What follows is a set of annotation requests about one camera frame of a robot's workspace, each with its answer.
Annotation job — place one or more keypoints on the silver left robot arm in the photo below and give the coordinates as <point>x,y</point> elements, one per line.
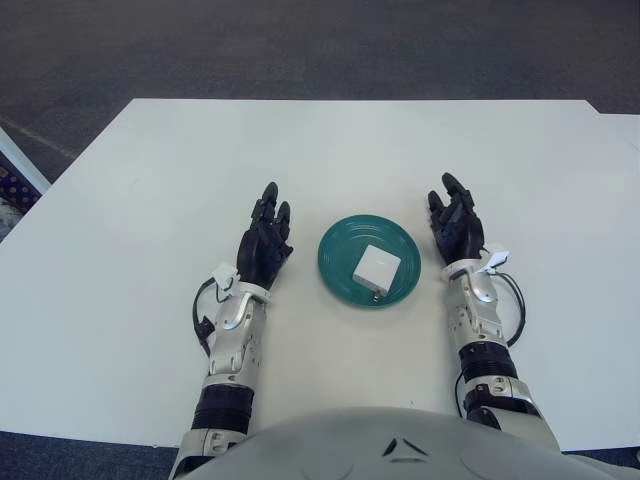
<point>235,345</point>

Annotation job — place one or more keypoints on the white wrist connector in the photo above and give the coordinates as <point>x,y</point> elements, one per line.
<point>497,259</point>
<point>224,277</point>

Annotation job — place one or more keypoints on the white charger block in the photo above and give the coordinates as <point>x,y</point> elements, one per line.
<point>376,267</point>

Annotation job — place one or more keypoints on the white left wrist connector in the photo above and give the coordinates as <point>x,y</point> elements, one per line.
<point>224,277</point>

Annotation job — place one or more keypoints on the white right wrist connector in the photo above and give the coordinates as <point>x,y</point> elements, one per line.
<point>497,259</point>

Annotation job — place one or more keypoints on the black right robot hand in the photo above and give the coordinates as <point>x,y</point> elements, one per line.
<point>460,232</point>

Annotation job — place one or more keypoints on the grey robot torso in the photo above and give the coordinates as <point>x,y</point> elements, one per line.
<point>400,445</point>

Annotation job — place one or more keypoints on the dark patterned rug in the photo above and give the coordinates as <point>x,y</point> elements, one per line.
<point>15,195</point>

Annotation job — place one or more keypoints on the teal ceramic plate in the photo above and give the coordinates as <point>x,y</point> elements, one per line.
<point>340,245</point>

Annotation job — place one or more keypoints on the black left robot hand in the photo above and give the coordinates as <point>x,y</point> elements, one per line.
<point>262,245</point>

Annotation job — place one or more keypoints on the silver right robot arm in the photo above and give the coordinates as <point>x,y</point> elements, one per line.
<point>482,335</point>

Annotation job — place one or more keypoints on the white frame strip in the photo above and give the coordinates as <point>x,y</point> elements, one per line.
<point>22,162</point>

